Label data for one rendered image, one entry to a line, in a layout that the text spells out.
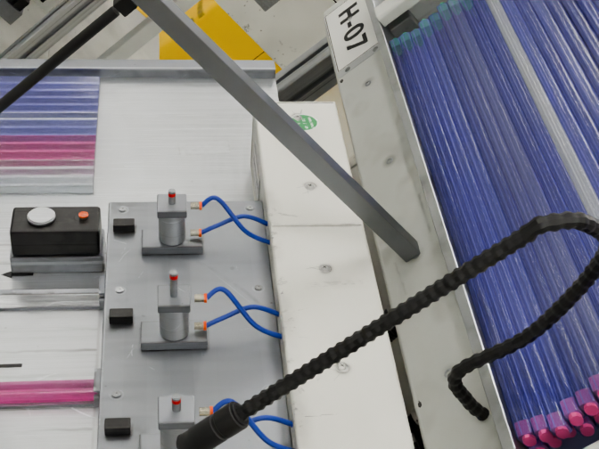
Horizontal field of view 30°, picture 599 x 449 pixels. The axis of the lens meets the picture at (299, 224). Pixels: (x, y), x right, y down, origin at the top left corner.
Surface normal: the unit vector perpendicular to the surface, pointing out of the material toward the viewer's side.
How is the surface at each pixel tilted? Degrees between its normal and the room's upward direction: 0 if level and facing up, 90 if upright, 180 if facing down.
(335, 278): 47
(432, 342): 90
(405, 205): 90
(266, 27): 90
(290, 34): 90
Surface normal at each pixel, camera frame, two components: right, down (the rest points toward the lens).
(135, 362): 0.07, -0.77
